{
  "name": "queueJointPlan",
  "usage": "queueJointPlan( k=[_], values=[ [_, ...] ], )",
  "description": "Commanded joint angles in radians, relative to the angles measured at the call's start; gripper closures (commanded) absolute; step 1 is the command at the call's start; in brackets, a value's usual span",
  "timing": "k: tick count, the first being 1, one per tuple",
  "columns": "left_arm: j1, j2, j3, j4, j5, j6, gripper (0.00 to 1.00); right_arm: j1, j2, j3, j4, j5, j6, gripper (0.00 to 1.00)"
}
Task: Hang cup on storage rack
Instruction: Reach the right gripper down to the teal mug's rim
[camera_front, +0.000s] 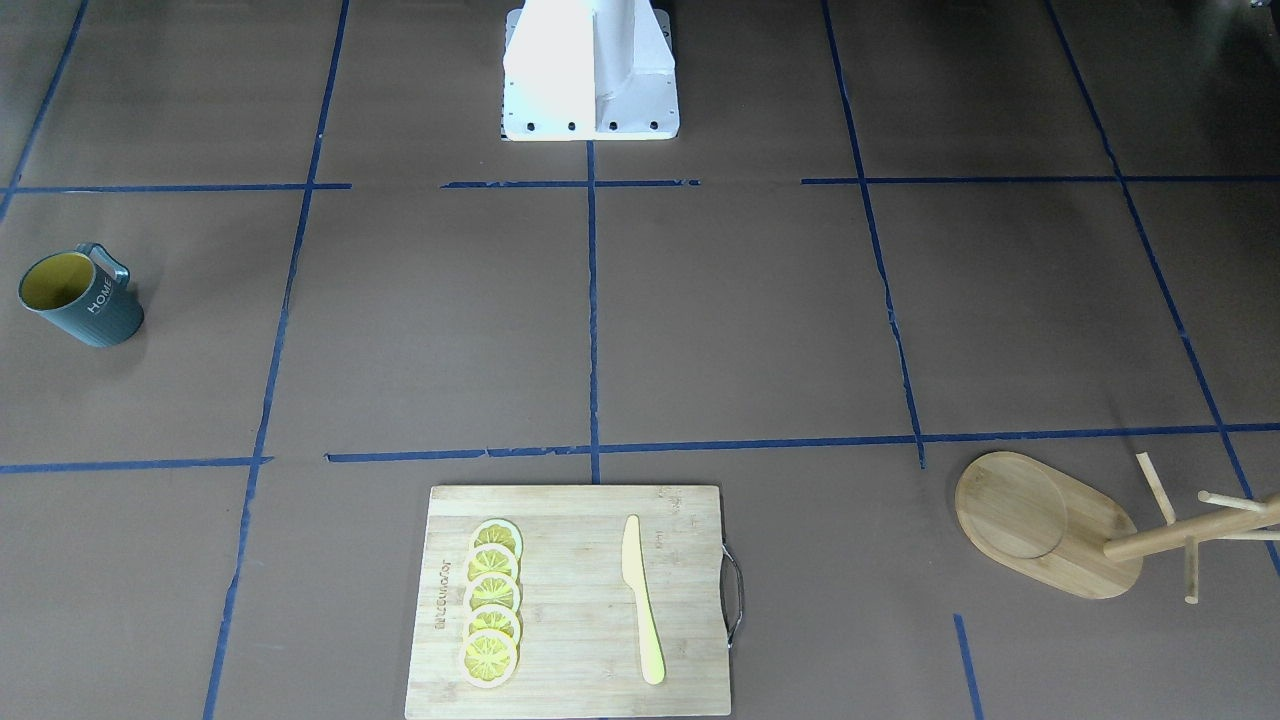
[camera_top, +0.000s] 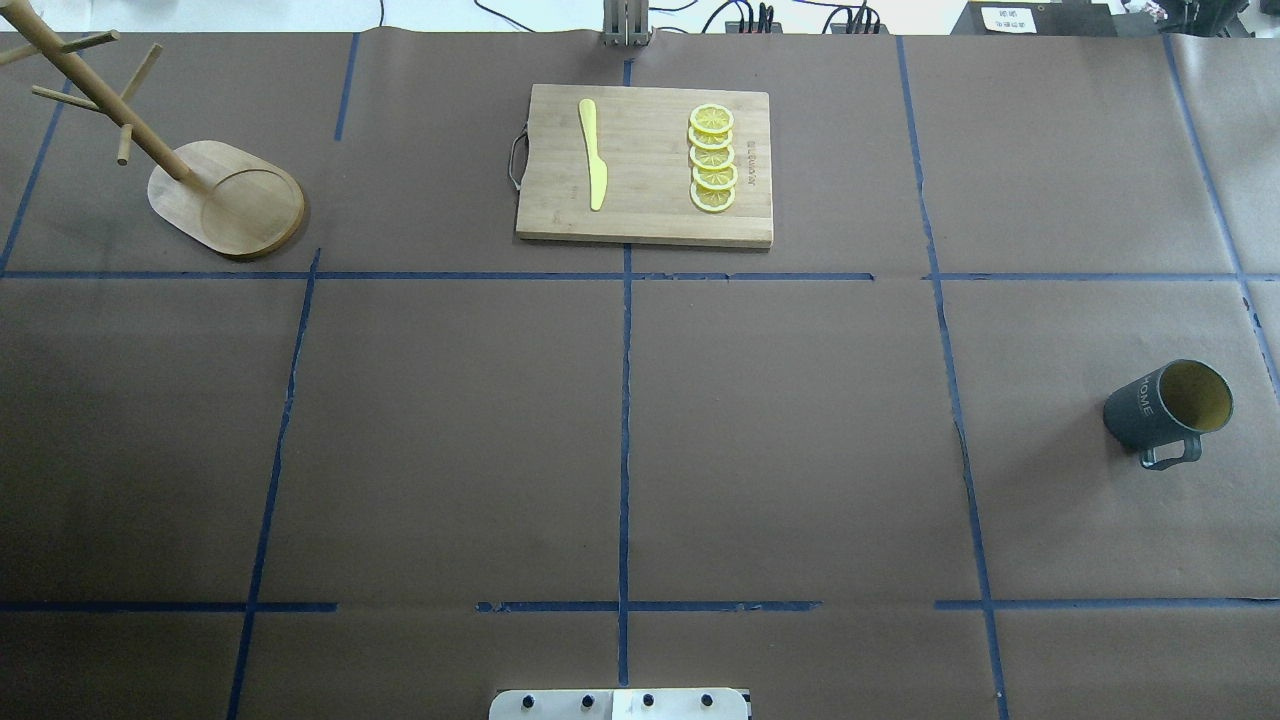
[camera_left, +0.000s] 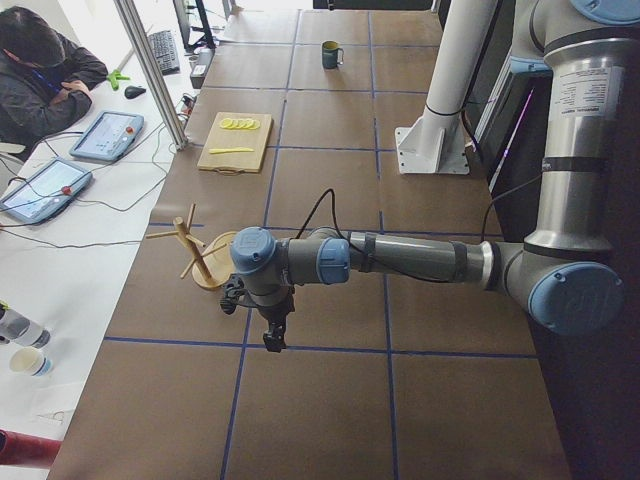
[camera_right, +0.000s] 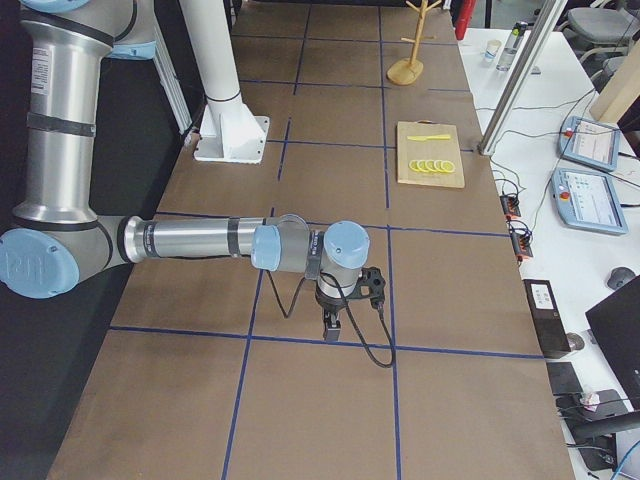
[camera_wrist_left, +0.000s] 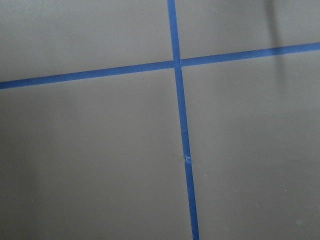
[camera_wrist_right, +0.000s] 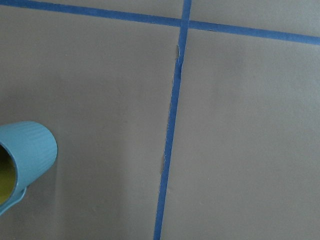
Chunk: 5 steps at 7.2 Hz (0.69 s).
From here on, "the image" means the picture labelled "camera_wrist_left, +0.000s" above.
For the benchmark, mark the crossing blue tape strip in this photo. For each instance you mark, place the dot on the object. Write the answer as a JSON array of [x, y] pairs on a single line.
[[154, 66]]

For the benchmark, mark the long blue tape strip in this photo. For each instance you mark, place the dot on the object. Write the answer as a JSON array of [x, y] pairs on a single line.
[[175, 43]]

